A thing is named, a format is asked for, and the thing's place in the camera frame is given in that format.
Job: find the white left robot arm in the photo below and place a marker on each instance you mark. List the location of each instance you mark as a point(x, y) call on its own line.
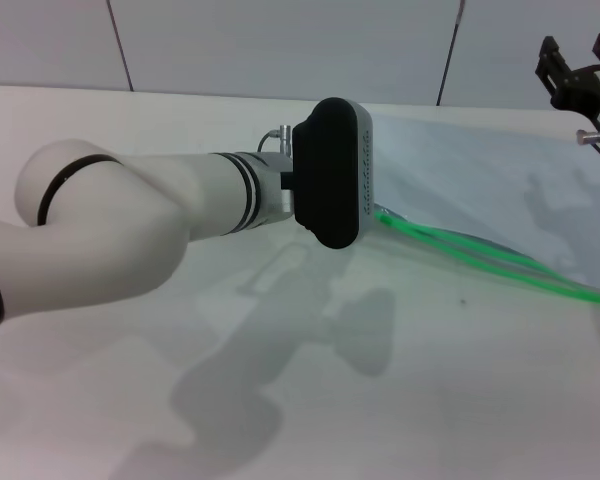
point(130, 225)

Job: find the clear green-zip document bag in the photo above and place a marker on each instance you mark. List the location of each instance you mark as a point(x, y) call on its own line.
point(455, 180)

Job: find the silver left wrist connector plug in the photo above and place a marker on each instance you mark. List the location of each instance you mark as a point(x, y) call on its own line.
point(285, 140)

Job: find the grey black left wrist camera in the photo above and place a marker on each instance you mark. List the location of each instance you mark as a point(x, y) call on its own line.
point(330, 170)

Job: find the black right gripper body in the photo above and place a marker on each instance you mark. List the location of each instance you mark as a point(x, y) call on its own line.
point(587, 90)

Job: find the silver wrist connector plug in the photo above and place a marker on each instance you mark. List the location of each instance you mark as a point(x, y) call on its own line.
point(285, 140)
point(592, 136)

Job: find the silver right wrist connector plug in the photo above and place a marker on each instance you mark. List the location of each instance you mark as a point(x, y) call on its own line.
point(592, 136)

